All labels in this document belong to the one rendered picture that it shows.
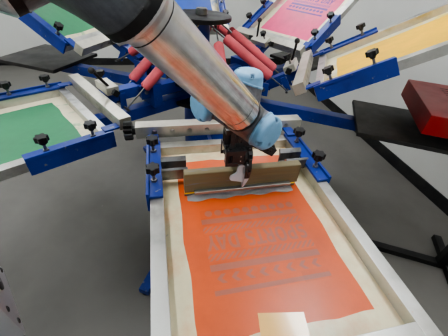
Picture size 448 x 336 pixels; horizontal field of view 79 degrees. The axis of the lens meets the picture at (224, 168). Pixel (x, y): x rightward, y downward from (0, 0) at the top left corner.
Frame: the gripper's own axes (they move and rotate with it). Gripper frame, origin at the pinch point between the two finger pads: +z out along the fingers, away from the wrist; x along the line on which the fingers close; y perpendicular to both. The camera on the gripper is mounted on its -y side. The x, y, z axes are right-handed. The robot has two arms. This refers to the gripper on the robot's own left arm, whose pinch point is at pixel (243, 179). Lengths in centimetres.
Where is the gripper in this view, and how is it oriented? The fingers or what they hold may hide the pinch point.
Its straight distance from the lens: 88.3
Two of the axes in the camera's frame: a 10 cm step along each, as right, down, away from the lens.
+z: -0.6, 7.8, 6.3
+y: -9.8, 0.9, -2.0
